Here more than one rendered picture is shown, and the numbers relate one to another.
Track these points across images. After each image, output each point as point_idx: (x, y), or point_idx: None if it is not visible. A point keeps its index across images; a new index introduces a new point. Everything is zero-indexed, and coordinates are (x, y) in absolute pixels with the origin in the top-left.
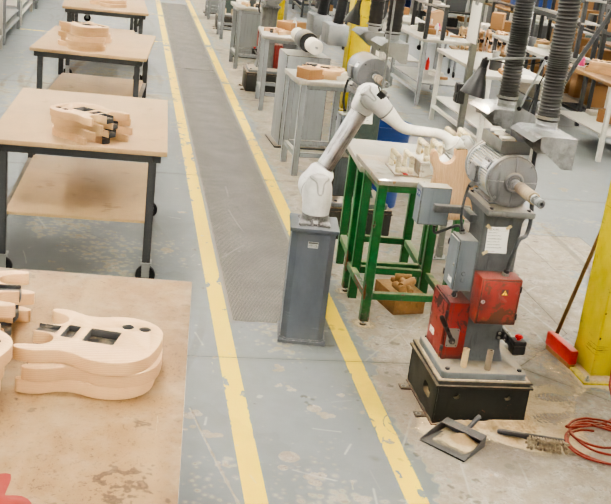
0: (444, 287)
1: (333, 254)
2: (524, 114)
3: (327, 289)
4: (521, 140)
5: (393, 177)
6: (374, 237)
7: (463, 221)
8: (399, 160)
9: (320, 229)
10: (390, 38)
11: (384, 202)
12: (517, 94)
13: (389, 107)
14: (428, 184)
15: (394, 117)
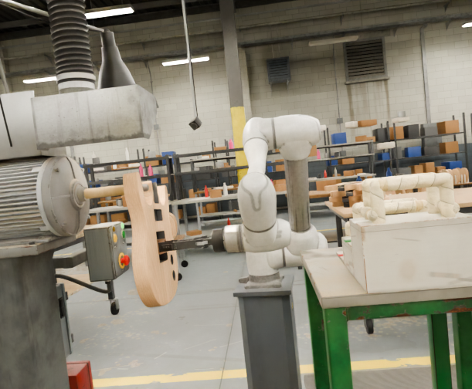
0: (76, 365)
1: (245, 322)
2: None
3: (248, 363)
4: None
5: (325, 255)
6: (310, 339)
7: (331, 378)
8: (345, 231)
9: (239, 285)
10: (188, 55)
11: (306, 287)
12: (58, 71)
13: (244, 140)
14: (108, 223)
15: (246, 153)
